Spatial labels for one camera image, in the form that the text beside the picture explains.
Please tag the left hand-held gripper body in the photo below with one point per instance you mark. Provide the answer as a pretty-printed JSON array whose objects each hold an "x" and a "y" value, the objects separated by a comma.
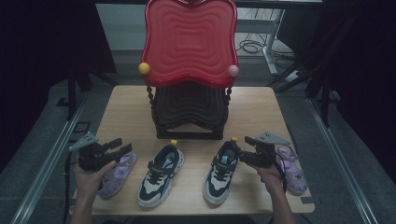
[{"x": 90, "y": 155}]

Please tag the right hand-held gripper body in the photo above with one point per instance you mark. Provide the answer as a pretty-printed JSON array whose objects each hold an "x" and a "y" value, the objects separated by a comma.
[{"x": 264, "y": 155}]

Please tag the purple jelly sandal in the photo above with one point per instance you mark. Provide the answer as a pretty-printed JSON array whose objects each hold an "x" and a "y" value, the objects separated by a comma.
[
  {"x": 120, "y": 174},
  {"x": 295, "y": 179}
]

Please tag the navy and white sneaker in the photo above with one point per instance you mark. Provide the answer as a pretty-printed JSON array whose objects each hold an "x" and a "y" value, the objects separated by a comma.
[
  {"x": 157, "y": 183},
  {"x": 219, "y": 180}
]

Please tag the red and black shoe rack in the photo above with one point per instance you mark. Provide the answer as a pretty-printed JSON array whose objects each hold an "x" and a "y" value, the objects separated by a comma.
[{"x": 190, "y": 40}]

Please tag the person's right hand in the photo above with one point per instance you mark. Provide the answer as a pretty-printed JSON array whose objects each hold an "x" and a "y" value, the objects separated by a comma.
[{"x": 271, "y": 180}]

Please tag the person's left hand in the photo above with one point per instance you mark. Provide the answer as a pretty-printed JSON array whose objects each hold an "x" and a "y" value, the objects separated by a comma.
[{"x": 88, "y": 182}]

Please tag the black tripod stand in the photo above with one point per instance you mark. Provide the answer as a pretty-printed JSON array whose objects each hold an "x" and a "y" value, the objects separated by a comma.
[
  {"x": 72, "y": 93},
  {"x": 311, "y": 71}
]

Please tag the white power strip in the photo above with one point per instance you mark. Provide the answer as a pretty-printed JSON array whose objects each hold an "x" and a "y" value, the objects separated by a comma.
[{"x": 294, "y": 76}]

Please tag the black curtain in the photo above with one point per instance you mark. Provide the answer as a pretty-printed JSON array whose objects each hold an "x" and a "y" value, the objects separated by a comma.
[
  {"x": 37, "y": 62},
  {"x": 367, "y": 77}
]

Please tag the metal floor rail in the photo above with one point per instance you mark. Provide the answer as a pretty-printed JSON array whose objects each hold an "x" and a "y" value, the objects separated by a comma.
[
  {"x": 46, "y": 165},
  {"x": 339, "y": 158}
]

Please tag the white metal desk frame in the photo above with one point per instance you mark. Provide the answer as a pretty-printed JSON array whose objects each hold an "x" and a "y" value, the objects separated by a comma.
[{"x": 270, "y": 37}]

